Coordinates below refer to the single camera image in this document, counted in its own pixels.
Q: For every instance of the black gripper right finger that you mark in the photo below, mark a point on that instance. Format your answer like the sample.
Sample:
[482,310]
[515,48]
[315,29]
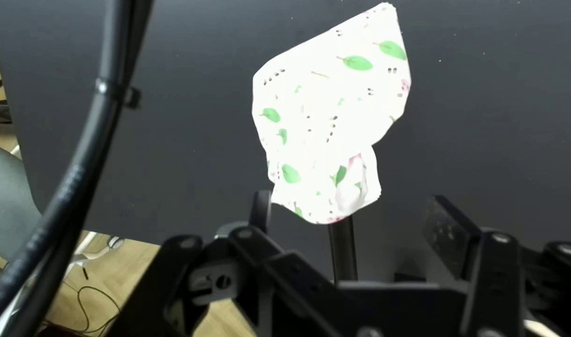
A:
[450,235]

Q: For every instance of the white patterned towel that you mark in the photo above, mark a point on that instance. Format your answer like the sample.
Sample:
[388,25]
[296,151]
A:
[322,106]

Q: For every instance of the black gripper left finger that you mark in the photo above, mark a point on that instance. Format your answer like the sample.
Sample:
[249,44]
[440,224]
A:
[261,212]

